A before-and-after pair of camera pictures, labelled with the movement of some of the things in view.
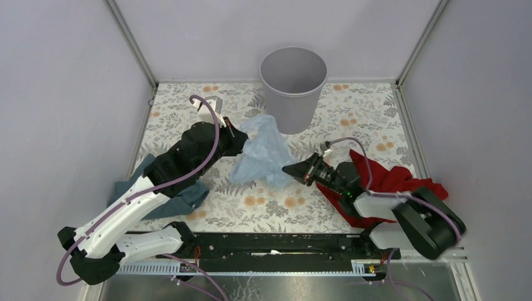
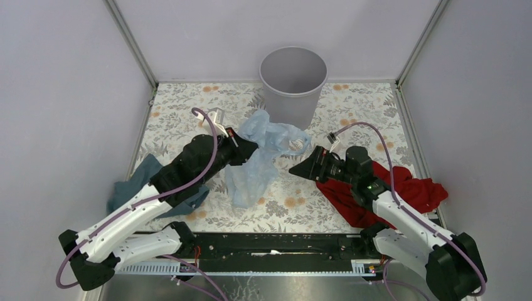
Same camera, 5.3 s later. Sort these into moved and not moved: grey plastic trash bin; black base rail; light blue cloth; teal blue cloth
Moved: light blue cloth
Not moved: black base rail; grey plastic trash bin; teal blue cloth
